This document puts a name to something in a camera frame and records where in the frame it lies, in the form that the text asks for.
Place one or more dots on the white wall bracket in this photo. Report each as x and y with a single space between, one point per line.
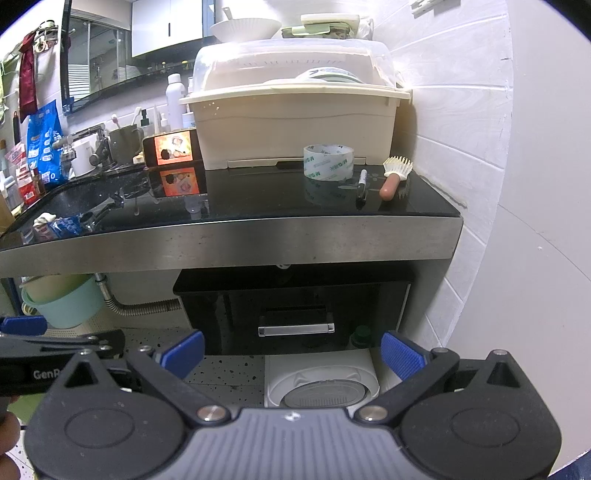
434 7

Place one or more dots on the black marker pen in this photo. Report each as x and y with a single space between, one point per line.
362 184

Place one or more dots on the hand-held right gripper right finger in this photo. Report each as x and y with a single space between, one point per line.
401 360

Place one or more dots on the black under-counter cabinet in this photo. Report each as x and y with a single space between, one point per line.
291 279

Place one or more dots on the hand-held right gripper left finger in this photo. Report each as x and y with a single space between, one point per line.
182 355

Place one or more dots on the white cream jar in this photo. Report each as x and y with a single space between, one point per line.
189 121

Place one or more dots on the red hanging cloth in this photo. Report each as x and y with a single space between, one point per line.
27 78

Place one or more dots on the smartphone with lit screen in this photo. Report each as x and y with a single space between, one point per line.
173 148

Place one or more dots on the grey-green toothbrush cup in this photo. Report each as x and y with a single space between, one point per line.
125 144

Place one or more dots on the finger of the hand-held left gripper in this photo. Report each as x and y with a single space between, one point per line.
83 342
23 326

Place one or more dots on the blue printed packet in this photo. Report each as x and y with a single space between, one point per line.
44 143

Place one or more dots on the white bowl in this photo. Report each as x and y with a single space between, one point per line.
244 28

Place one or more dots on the beige dish rack box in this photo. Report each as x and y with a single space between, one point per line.
295 124

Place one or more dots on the green plastic basin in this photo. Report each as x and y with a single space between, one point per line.
69 307

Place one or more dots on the white round appliance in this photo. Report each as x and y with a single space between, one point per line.
318 387

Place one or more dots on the dark pump bottle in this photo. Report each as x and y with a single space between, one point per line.
146 119

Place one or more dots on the mirror cabinet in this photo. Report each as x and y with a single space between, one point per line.
106 55

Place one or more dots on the plate with green rim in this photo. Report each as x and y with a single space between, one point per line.
328 74

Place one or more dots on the clear tape roll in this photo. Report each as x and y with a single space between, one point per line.
328 162

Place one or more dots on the person's left hand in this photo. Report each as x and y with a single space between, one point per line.
8 431

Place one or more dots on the cardboard box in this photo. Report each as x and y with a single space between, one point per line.
5 217

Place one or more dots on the red packets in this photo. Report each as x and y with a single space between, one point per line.
25 180

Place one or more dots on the white cup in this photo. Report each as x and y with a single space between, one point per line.
84 157

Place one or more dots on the green cap bottle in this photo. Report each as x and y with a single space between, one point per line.
362 337

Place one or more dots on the yellow plastic basin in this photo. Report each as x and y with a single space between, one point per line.
39 284

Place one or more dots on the chrome faucet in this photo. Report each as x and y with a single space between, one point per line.
81 136

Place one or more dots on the tall white bottle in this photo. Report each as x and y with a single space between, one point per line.
175 101

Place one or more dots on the black desktop counter steel edge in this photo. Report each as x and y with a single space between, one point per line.
277 217

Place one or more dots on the cream cutting board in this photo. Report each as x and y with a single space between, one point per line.
330 21

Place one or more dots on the green food container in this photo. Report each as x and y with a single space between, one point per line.
302 31

